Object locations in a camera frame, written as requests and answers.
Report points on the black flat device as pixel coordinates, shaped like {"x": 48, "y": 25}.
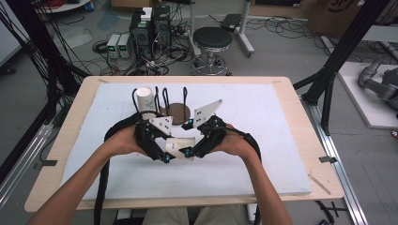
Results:
{"x": 231, "y": 22}

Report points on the person's left leg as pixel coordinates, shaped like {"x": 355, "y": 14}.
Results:
{"x": 165, "y": 217}

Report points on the thin wooden stick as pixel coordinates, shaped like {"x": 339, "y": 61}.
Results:
{"x": 319, "y": 183}

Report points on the brown cup holder rack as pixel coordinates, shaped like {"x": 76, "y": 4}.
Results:
{"x": 177, "y": 111}

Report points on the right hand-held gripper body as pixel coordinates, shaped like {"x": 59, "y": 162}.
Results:
{"x": 212, "y": 131}

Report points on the white foam mat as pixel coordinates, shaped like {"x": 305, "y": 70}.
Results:
{"x": 250, "y": 140}

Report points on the person's left hand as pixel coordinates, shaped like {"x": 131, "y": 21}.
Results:
{"x": 125, "y": 142}

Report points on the white table leg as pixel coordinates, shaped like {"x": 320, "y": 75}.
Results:
{"x": 250, "y": 214}

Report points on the aluminium rail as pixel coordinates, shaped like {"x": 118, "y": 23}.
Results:
{"x": 341, "y": 175}
{"x": 22, "y": 156}

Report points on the stack of white paper cups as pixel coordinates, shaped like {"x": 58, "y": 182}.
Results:
{"x": 145, "y": 100}

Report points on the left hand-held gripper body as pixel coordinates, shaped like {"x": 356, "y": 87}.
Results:
{"x": 150, "y": 132}

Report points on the black round stool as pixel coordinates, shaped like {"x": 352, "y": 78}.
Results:
{"x": 212, "y": 37}

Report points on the person's right hand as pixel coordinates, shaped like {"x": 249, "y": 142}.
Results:
{"x": 233, "y": 142}

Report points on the person's right leg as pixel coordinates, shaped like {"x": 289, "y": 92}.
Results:
{"x": 219, "y": 216}

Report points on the white platform board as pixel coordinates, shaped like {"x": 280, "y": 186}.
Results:
{"x": 363, "y": 103}

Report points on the light wooden table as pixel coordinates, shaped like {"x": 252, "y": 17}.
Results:
{"x": 316, "y": 134}

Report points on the black tape piece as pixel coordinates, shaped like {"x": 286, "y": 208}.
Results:
{"x": 47, "y": 163}
{"x": 328, "y": 159}

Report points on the person's leg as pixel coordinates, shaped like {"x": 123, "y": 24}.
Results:
{"x": 219, "y": 216}
{"x": 165, "y": 217}

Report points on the black computer tower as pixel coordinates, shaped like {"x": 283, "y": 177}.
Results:
{"x": 162, "y": 28}
{"x": 140, "y": 37}

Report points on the small white box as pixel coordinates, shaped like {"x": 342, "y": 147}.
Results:
{"x": 146, "y": 14}

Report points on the brown cardboard box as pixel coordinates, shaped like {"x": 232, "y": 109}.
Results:
{"x": 338, "y": 15}

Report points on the grey power supply unit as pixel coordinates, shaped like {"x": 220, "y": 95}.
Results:
{"x": 112, "y": 45}
{"x": 124, "y": 46}

